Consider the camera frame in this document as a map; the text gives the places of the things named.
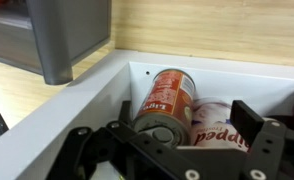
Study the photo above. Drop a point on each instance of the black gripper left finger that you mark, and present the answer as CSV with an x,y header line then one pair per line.
x,y
73,156

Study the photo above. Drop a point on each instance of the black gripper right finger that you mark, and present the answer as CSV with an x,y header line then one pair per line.
x,y
267,143

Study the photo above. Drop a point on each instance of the red labelled food can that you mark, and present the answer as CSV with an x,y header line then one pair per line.
x,y
167,96

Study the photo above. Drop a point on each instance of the white cube shelf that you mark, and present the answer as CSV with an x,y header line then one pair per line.
x,y
70,110

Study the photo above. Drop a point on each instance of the whipped frosting tub red lid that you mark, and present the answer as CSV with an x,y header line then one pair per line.
x,y
213,123

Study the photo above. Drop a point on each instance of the grey translucent bin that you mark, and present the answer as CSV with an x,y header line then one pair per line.
x,y
53,40

